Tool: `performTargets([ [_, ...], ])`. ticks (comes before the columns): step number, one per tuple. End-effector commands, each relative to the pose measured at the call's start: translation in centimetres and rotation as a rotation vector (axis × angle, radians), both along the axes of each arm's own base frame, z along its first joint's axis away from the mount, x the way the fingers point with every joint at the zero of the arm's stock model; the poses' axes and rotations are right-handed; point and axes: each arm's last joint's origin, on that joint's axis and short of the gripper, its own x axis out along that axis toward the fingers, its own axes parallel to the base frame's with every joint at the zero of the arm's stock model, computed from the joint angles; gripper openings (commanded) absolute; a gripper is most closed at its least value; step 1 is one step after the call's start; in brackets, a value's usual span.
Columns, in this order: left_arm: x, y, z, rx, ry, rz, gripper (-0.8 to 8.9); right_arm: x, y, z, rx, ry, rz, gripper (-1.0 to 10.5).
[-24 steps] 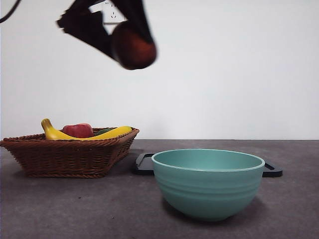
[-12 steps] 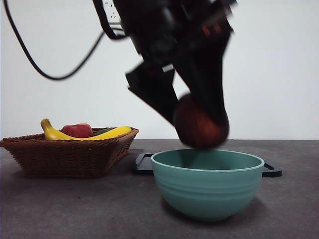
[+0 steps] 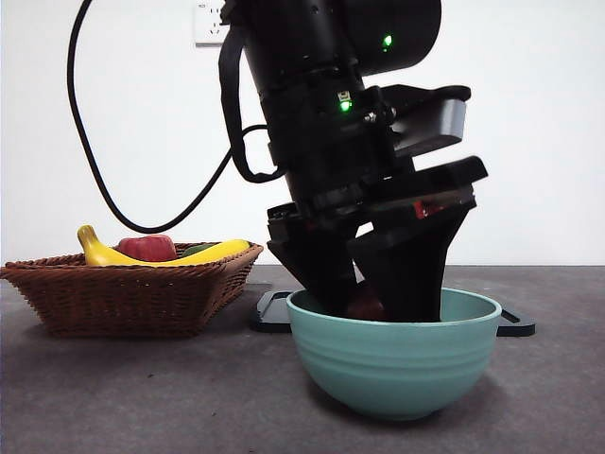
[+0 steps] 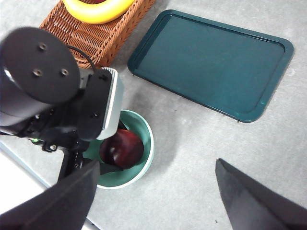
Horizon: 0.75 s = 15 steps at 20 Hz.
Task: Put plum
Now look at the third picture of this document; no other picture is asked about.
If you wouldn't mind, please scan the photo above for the black rectangular tray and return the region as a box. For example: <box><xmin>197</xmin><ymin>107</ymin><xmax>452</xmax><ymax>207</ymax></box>
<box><xmin>249</xmin><ymin>288</ymin><xmax>537</xmax><ymax>338</ymax></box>

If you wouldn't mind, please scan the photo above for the dark red plum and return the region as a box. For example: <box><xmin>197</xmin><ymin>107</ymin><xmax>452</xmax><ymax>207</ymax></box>
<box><xmin>344</xmin><ymin>287</ymin><xmax>387</xmax><ymax>322</ymax></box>

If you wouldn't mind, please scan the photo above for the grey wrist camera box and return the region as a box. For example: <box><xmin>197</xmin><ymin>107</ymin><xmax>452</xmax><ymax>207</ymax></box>
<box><xmin>377</xmin><ymin>84</ymin><xmax>473</xmax><ymax>160</ymax></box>

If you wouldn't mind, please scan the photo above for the white wall socket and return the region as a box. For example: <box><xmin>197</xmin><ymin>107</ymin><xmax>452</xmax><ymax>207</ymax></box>
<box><xmin>194</xmin><ymin>0</ymin><xmax>229</xmax><ymax>48</ymax></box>

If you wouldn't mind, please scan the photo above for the teal ribbed bowl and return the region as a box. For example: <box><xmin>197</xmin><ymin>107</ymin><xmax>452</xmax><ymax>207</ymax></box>
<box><xmin>285</xmin><ymin>287</ymin><xmax>502</xmax><ymax>422</ymax></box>

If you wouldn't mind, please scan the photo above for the red apple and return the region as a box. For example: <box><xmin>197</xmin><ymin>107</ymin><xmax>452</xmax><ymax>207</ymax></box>
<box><xmin>116</xmin><ymin>235</ymin><xmax>179</xmax><ymax>261</ymax></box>

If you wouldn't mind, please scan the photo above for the yellow banana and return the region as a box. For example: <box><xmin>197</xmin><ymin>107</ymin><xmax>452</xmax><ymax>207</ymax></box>
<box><xmin>77</xmin><ymin>224</ymin><xmax>251</xmax><ymax>268</ymax></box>

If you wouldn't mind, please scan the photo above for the flat black wrist cable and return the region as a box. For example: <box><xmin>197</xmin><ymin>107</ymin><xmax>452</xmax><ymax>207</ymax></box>
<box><xmin>218</xmin><ymin>23</ymin><xmax>281</xmax><ymax>184</ymax></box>

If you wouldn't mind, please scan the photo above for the brown wicker basket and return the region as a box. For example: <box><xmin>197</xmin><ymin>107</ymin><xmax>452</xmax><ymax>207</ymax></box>
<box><xmin>0</xmin><ymin>241</ymin><xmax>265</xmax><ymax>340</ymax></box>

